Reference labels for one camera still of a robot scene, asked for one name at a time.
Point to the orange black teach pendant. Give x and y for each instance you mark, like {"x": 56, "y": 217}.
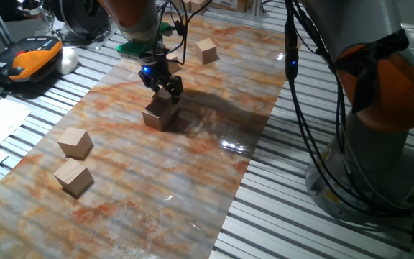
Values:
{"x": 27, "y": 59}

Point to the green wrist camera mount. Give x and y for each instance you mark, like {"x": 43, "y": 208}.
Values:
{"x": 137, "y": 46}

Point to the white computer mouse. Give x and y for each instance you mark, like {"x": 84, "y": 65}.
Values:
{"x": 67, "y": 60}

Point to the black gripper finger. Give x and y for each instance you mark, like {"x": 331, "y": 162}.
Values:
{"x": 154, "y": 87}
{"x": 177, "y": 88}

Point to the brown cardboard box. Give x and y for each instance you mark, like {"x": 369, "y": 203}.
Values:
{"x": 230, "y": 3}

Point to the wooden cube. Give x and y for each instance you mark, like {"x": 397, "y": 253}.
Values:
{"x": 164, "y": 98}
{"x": 174, "y": 65}
{"x": 74, "y": 142}
{"x": 73, "y": 177}
{"x": 206, "y": 50}
{"x": 156, "y": 117}

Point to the person hand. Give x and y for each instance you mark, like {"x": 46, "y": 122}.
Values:
{"x": 31, "y": 8}

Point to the aluminium frame beam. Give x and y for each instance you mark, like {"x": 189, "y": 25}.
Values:
{"x": 257, "y": 7}

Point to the black round spool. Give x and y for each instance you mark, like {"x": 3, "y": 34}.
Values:
{"x": 77, "y": 16}

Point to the orange marble pattern mat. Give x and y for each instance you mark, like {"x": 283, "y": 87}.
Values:
{"x": 138, "y": 180}

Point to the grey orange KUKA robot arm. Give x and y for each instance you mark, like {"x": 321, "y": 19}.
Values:
{"x": 372, "y": 118}

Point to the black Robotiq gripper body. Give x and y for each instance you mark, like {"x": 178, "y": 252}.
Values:
{"x": 154, "y": 73}

